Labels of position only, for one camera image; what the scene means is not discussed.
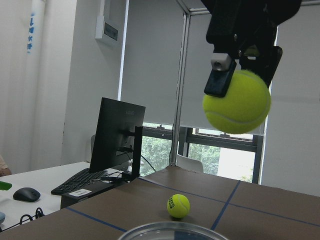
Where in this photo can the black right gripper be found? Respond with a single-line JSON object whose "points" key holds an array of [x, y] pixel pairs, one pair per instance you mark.
{"points": [[244, 27]]}

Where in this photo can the yellow tennis ball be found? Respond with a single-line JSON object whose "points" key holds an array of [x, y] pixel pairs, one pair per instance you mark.
{"points": [[244, 107], [178, 206]]}

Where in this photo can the grey roller blind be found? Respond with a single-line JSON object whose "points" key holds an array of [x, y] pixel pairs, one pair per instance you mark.
{"points": [[196, 73]]}

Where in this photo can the white chair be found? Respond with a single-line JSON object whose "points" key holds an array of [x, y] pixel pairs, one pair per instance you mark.
{"points": [[189, 163]]}

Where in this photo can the black computer monitor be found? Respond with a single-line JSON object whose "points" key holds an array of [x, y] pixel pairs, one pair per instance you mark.
{"points": [[118, 138]]}

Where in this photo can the black keyboard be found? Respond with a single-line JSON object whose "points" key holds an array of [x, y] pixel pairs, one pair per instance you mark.
{"points": [[77, 181]]}

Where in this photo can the black computer mouse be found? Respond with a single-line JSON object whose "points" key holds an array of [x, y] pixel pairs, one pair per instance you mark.
{"points": [[26, 194]]}

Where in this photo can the seated person beige shirt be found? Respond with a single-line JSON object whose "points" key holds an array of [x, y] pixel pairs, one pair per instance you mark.
{"points": [[4, 169]]}

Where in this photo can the aluminium frame post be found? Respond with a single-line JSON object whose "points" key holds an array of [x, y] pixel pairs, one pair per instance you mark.
{"points": [[187, 13]]}

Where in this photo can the green handled reacher grabber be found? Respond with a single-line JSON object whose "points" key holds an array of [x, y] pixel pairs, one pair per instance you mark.
{"points": [[5, 186]]}

